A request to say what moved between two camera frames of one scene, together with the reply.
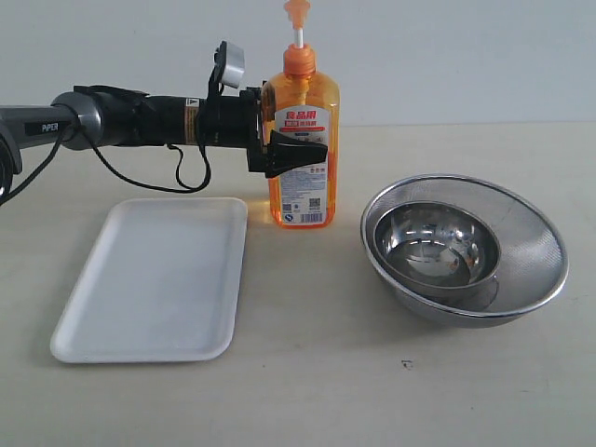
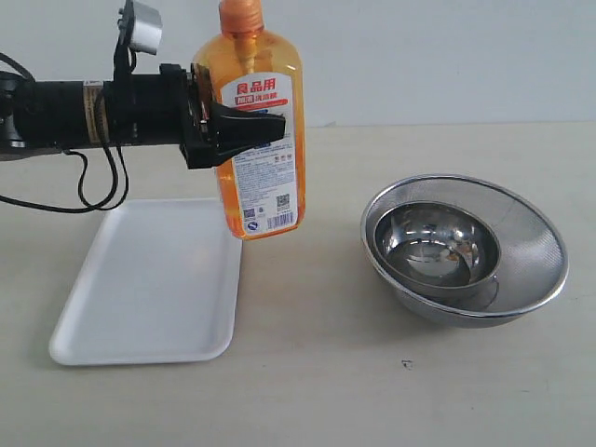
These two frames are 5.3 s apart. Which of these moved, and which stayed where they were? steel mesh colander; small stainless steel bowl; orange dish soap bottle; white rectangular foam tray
Moved: orange dish soap bottle
Stayed: white rectangular foam tray; steel mesh colander; small stainless steel bowl
